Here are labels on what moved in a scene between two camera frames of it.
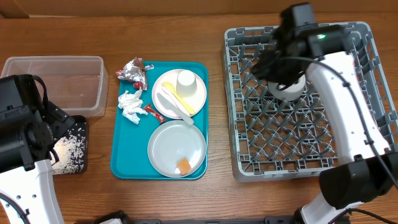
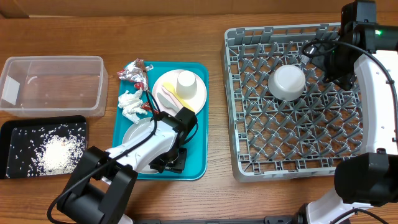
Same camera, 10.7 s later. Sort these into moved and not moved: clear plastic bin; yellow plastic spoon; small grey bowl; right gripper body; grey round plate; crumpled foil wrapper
Moved: grey round plate; right gripper body
Not moved: yellow plastic spoon; crumpled foil wrapper; clear plastic bin; small grey bowl
